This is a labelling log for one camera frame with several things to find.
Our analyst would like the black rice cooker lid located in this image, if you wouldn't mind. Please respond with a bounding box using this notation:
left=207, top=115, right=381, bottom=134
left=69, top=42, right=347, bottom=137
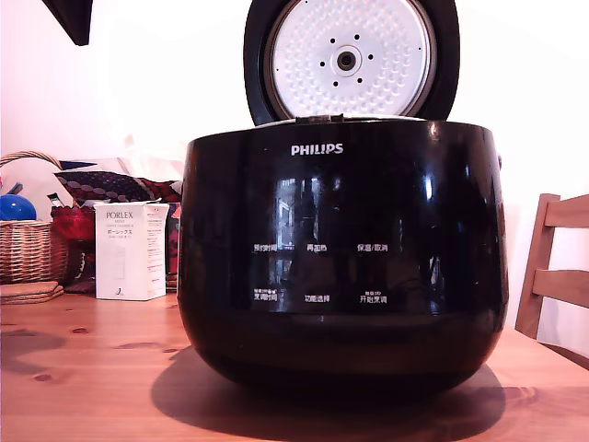
left=243, top=0, right=462, bottom=127

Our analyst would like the black Philips rice cooker body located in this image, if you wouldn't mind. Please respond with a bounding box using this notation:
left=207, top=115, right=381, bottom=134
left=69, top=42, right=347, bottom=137
left=178, top=115, right=510, bottom=402

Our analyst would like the dark patterned cloth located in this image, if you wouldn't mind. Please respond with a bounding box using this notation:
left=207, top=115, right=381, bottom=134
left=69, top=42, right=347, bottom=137
left=53, top=169, right=183, bottom=207

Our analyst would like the white cloth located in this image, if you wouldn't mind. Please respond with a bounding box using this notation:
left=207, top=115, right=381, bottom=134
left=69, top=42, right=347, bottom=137
left=0, top=160, right=75, bottom=222

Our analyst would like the blue ball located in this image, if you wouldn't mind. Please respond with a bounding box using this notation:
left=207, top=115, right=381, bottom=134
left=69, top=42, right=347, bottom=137
left=0, top=193, right=38, bottom=223

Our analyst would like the woven wicker basket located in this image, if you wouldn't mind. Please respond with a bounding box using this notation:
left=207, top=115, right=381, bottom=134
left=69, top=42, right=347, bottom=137
left=0, top=151, right=71, bottom=285

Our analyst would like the white Porlex carton box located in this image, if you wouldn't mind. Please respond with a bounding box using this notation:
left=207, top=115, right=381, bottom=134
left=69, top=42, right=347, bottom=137
left=94, top=200, right=169, bottom=302

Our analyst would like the colourful patterned box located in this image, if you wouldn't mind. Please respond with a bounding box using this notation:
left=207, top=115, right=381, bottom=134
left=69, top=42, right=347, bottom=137
left=164, top=202, right=183, bottom=292

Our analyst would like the cork coaster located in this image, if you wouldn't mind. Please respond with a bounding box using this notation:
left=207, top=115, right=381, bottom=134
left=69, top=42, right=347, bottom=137
left=0, top=281, right=60, bottom=298
left=0, top=285, right=65, bottom=306

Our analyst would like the wooden chair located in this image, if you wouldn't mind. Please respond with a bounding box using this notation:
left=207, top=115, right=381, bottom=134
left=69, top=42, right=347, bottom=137
left=514, top=192, right=589, bottom=369

